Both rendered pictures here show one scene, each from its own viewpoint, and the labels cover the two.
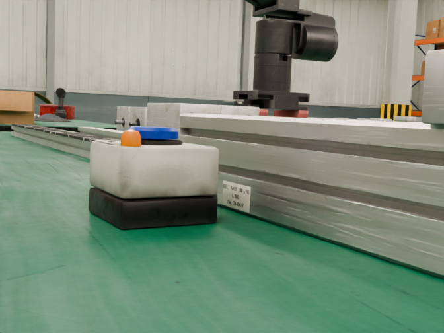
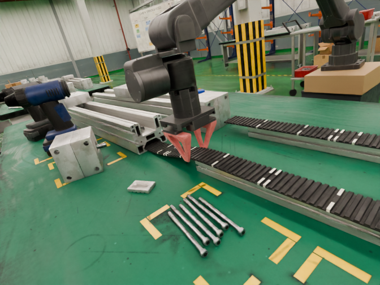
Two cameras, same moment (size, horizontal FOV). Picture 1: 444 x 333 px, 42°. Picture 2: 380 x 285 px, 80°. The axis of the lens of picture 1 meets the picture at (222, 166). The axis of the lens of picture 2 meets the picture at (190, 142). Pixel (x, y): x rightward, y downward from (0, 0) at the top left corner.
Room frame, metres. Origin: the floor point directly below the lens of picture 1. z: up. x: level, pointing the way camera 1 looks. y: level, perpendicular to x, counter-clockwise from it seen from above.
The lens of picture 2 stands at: (1.32, -0.14, 1.04)
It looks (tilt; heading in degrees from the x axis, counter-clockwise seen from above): 24 degrees down; 172
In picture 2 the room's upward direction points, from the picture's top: 12 degrees counter-clockwise
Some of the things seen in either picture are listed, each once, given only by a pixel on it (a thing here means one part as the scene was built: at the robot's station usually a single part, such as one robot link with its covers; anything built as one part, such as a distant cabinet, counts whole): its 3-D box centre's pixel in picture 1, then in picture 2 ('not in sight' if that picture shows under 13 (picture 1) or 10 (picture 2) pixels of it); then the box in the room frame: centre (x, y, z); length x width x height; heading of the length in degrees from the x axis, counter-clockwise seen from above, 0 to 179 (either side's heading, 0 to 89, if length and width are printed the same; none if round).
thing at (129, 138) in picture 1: (131, 137); not in sight; (0.41, 0.07, 0.85); 0.01 x 0.01 x 0.01
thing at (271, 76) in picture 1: (271, 79); (185, 104); (0.88, -0.07, 0.92); 0.10 x 0.07 x 0.07; 120
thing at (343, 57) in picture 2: not in sight; (342, 55); (0.59, 0.56, 0.88); 0.12 x 0.09 x 0.08; 32
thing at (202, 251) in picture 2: not in sight; (185, 230); (1.06, -0.14, 0.78); 0.11 x 0.01 x 0.01; 19
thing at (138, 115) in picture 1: (147, 123); not in sight; (1.63, 0.22, 0.83); 0.11 x 0.10 x 0.10; 124
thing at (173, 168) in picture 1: (161, 178); not in sight; (0.46, 0.05, 0.81); 0.10 x 0.08 x 0.06; 120
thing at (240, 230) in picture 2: not in sight; (219, 213); (1.05, -0.08, 0.78); 0.11 x 0.01 x 0.01; 20
